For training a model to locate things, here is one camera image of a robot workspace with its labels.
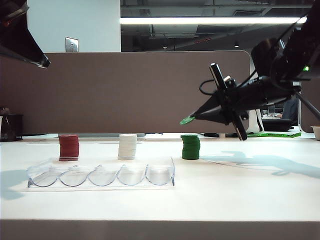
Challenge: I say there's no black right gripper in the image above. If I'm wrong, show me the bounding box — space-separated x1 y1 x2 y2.
192 62 296 142

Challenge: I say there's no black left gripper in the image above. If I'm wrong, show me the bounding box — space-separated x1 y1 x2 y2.
0 0 51 70

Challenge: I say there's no green 20 poker chip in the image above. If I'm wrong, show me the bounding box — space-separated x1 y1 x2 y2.
179 115 197 125

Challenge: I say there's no clear plastic chip tray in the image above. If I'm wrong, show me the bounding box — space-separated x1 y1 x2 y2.
26 156 176 189

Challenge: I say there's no green poker chip stack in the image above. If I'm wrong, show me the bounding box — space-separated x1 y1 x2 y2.
181 134 201 160

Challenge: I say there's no white poker chip stack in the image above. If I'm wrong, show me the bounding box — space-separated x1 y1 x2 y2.
117 134 138 160

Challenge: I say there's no red poker chip stack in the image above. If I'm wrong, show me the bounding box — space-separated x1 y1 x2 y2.
59 134 80 162

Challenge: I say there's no black zip case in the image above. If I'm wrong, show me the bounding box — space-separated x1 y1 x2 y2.
262 119 295 132

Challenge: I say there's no seated person blue shirt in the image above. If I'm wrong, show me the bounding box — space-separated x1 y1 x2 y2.
282 96 300 121

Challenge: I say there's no black cylindrical container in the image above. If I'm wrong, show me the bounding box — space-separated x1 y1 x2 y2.
7 114 25 141

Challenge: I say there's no dark glass carafe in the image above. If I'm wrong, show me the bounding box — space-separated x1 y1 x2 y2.
0 107 17 142

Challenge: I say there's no large brown desk partition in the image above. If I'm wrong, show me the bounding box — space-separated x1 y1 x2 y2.
0 51 252 138

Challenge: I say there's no long ceiling light strip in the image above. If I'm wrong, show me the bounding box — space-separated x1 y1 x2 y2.
120 16 308 25

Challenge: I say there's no narrow brown desk partition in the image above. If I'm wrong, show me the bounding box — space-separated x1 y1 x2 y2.
299 79 320 134

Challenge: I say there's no beige paper cup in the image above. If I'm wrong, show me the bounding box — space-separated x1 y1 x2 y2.
309 125 320 141

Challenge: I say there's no black cable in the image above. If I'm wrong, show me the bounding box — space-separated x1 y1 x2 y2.
199 79 226 97

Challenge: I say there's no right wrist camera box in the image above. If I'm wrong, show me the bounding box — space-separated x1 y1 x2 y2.
223 75 237 88

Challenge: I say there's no metal wall switch plate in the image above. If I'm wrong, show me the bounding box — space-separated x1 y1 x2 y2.
65 37 80 53

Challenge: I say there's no green printed strap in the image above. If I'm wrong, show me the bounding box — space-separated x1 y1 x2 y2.
246 132 302 139

